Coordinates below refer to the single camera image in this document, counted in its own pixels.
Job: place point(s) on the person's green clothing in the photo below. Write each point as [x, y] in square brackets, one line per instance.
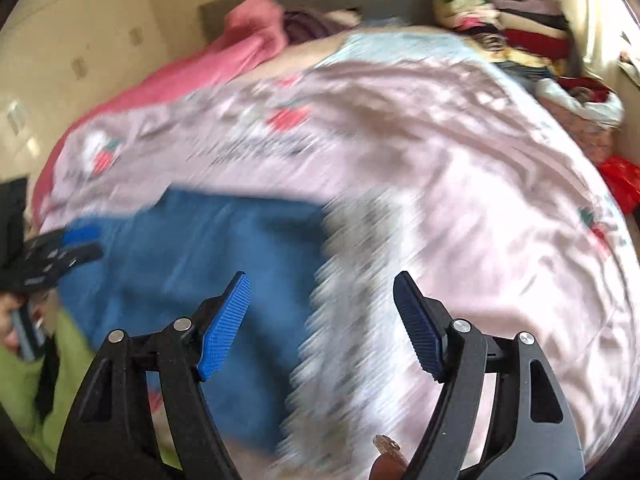
[30, 390]

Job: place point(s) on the white cloth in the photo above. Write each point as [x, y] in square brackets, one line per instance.
[585, 105]

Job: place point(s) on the person's right hand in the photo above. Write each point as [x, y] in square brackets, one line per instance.
[387, 455]

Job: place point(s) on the blue denim pants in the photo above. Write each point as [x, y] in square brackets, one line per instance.
[200, 245]

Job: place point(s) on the purple striped pillow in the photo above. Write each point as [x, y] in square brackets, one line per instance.
[315, 22]

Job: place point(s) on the pile of folded clothes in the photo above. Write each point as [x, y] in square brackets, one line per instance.
[505, 20]

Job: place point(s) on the plain pink quilt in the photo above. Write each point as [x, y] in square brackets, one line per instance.
[240, 45]

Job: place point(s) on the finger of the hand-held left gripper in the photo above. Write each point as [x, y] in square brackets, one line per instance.
[75, 258]
[82, 235]

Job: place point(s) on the cream wardrobe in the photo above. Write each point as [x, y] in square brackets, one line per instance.
[75, 45]

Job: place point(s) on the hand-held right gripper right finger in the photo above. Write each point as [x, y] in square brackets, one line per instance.
[417, 327]

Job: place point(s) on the person's left hand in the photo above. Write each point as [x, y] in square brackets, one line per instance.
[20, 322]

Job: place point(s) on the light blue sheet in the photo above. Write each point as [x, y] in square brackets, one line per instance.
[400, 45]

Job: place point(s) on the pink strawberry printed blanket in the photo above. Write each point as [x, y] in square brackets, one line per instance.
[425, 185]

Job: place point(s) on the red plastic bag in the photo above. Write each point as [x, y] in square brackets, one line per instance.
[622, 180]

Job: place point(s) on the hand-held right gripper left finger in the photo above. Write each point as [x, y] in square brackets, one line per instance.
[222, 330]

